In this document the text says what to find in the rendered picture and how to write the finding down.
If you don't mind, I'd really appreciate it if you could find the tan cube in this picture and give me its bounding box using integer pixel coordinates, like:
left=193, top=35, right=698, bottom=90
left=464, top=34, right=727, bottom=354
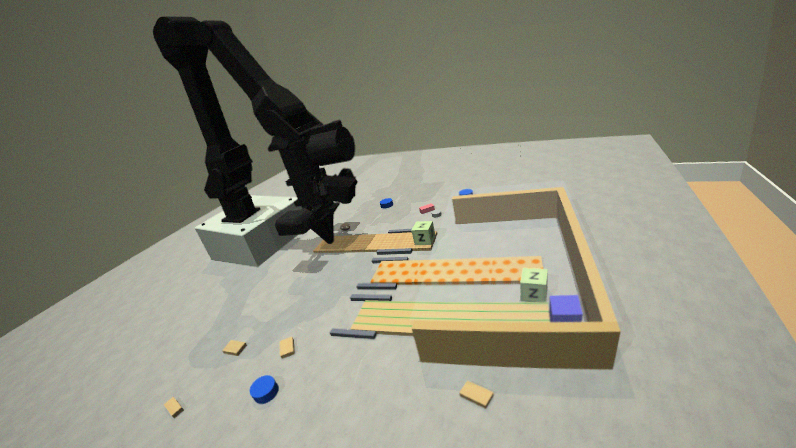
left=163, top=397, right=183, bottom=419

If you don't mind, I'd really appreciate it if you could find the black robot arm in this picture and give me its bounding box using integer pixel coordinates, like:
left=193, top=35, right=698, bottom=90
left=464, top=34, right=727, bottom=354
left=153, top=16, right=357, bottom=223

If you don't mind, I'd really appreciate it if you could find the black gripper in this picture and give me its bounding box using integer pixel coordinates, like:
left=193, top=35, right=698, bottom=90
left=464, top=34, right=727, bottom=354
left=275, top=165, right=340, bottom=244

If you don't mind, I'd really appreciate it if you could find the light green cube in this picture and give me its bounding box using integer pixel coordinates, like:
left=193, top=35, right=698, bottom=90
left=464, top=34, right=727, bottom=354
left=411, top=221, right=436, bottom=245

